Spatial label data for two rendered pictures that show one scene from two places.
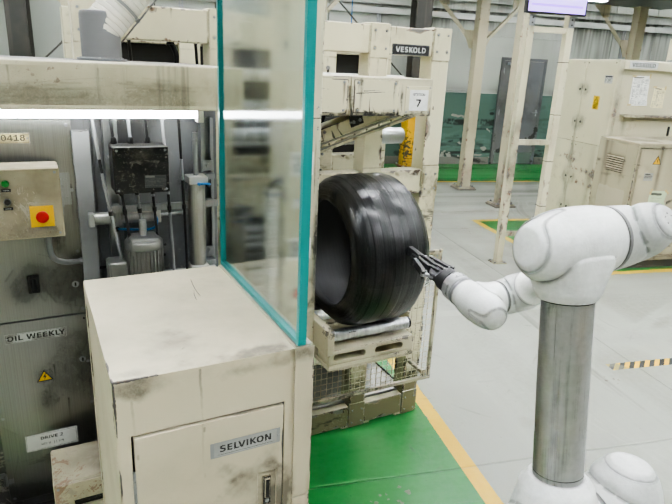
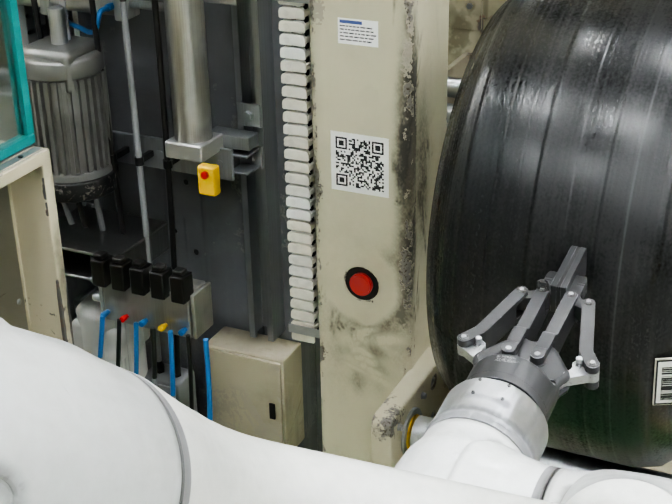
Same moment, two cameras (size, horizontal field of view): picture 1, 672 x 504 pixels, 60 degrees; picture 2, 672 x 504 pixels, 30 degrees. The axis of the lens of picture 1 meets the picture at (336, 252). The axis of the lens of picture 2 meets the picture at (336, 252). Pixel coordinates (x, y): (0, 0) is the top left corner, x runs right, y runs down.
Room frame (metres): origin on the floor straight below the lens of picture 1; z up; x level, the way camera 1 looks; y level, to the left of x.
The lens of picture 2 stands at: (1.05, -0.98, 1.77)
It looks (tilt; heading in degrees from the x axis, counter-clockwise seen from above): 26 degrees down; 54
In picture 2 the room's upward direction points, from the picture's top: 1 degrees counter-clockwise
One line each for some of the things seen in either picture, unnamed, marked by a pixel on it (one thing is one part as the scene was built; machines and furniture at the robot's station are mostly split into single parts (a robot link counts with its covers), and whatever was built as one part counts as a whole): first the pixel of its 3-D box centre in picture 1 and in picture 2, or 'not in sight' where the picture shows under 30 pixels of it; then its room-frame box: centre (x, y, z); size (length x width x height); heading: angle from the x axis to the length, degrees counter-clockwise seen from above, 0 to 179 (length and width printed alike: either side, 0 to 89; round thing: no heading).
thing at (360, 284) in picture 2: not in sight; (362, 282); (1.90, 0.12, 1.06); 0.03 x 0.02 x 0.03; 118
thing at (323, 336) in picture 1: (308, 321); (442, 374); (2.00, 0.09, 0.90); 0.40 x 0.03 x 0.10; 28
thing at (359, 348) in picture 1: (366, 345); not in sight; (1.96, -0.13, 0.83); 0.36 x 0.09 x 0.06; 118
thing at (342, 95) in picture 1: (352, 95); not in sight; (2.41, -0.04, 1.71); 0.61 x 0.25 x 0.15; 118
